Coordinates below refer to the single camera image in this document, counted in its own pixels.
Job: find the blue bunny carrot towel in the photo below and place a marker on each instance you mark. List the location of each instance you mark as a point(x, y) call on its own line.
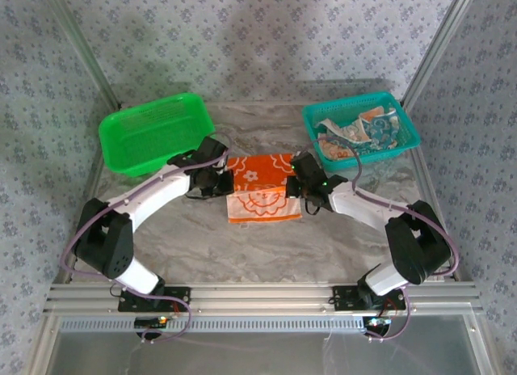
point(381, 130)

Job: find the aluminium frame post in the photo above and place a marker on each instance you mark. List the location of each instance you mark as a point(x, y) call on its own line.
point(89, 53)
point(436, 47)

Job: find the orange sheep towel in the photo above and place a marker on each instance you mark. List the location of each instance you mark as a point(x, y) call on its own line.
point(258, 175)

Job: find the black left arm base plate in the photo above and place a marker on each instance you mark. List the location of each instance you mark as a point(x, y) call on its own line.
point(177, 296)

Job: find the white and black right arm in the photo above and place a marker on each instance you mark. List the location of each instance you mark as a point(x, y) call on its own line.
point(416, 245)

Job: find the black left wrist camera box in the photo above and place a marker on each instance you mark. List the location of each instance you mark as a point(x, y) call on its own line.
point(212, 150)

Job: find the aluminium table side rail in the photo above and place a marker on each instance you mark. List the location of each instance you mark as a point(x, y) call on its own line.
point(427, 177)
point(94, 181)

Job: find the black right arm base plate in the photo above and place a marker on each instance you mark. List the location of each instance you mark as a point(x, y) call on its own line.
point(343, 296)

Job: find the teal plastic basket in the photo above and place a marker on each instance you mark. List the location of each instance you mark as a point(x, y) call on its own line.
point(335, 110)

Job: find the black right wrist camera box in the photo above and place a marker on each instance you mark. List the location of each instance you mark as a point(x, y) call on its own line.
point(307, 165)

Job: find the small circuit board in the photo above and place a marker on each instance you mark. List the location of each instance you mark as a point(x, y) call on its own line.
point(377, 322)
point(151, 321)

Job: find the cream towel with orange bunnies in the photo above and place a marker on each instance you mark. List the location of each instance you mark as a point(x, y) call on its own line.
point(337, 152)

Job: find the aluminium frame cross rail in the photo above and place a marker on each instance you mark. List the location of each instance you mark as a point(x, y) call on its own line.
point(258, 298)

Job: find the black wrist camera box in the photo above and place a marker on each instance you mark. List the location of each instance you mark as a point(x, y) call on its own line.
point(307, 165)
point(212, 150)

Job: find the green plastic basket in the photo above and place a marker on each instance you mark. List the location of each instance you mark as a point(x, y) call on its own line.
point(133, 128)

